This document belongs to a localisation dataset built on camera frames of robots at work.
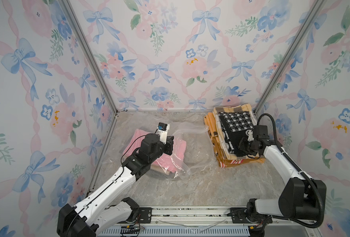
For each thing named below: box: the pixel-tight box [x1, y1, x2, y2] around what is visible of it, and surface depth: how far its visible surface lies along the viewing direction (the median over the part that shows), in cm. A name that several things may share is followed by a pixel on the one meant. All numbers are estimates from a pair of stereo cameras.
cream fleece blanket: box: [150, 162, 172, 176], surface depth 82 cm
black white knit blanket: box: [217, 111, 254, 158], surface depth 97 cm
